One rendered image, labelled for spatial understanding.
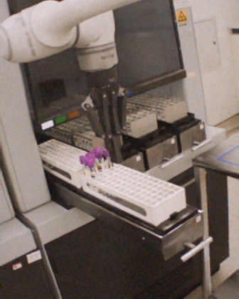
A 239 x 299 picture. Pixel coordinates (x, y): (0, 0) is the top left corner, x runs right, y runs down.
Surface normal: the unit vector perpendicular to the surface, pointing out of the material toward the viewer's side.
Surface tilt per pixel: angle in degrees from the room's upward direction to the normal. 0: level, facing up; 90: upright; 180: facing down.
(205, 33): 90
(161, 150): 90
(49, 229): 90
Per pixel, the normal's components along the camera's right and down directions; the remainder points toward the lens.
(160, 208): 0.61, 0.19
